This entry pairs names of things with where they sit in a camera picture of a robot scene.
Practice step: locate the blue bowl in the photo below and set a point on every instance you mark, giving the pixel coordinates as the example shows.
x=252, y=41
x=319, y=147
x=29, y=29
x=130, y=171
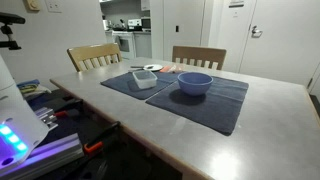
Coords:
x=194, y=83

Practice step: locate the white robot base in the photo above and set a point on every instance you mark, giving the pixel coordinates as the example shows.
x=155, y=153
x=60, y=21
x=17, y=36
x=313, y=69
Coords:
x=20, y=128

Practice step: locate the clear plastic lunchbox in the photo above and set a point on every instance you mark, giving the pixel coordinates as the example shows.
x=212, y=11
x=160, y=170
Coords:
x=145, y=79

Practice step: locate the dark blue mat left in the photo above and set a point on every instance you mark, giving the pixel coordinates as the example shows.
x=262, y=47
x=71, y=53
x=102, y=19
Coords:
x=126, y=84

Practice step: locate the dark blue mat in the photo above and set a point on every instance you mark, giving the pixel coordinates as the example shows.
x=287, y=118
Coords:
x=218, y=109
x=126, y=84

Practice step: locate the dark blue mat right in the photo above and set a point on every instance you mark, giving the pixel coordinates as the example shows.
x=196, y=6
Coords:
x=218, y=109

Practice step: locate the white kitchen stove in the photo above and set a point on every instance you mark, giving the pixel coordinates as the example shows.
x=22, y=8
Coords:
x=126, y=43

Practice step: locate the right wooden chair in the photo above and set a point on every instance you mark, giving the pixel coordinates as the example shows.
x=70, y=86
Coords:
x=203, y=54

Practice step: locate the wooden chair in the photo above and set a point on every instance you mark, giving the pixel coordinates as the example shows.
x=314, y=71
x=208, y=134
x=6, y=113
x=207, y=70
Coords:
x=203, y=54
x=87, y=57

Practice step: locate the left wooden chair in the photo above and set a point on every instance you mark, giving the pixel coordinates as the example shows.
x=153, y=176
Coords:
x=87, y=57

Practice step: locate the white door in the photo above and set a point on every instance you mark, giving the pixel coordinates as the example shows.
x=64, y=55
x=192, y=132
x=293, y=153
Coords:
x=289, y=47

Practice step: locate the beige thermostat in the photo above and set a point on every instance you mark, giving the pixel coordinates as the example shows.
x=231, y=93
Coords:
x=32, y=5

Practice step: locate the orange handled clamp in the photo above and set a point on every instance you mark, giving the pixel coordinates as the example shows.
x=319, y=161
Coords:
x=97, y=143

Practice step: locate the silver door handle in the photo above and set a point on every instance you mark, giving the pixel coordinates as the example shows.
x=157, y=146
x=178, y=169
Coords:
x=256, y=33

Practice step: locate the aluminium rail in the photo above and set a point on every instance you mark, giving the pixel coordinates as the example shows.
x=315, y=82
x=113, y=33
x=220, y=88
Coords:
x=46, y=158

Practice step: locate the black camera on stand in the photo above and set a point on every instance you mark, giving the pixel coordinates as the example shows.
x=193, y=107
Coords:
x=8, y=19

